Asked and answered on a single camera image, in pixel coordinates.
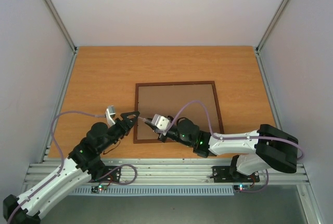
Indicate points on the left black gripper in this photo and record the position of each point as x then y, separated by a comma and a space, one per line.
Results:
127, 121

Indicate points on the brown wooden picture frame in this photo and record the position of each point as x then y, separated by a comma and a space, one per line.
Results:
167, 98

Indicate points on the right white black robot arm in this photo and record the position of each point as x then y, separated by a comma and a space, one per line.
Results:
262, 149

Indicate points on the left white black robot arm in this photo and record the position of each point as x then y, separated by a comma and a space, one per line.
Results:
82, 165

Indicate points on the right small circuit board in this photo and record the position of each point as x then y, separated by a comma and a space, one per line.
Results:
243, 187

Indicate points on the small circuit board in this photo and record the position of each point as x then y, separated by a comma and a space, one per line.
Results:
243, 187
99, 188

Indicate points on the left small circuit board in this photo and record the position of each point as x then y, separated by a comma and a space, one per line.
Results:
99, 188

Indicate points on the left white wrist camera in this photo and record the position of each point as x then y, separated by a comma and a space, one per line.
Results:
111, 113

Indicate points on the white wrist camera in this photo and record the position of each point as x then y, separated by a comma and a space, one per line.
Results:
111, 113
160, 123

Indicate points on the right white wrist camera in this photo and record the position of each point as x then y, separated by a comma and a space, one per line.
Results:
160, 123

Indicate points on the aluminium rail front beam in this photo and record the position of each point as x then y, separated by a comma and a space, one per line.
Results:
169, 171

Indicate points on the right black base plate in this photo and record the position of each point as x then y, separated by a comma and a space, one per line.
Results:
221, 174

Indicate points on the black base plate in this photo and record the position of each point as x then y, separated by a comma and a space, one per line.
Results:
110, 173
221, 174

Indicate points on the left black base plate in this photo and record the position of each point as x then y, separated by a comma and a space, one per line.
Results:
110, 173

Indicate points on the grey slotted cable duct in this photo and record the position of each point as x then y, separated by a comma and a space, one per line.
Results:
158, 190

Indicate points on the right aluminium corner post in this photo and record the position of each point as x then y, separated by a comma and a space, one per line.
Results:
273, 22

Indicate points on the aluminium corner post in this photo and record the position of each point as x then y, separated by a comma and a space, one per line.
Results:
52, 9
273, 22

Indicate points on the left aluminium corner post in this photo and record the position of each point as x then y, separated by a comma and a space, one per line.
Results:
52, 9

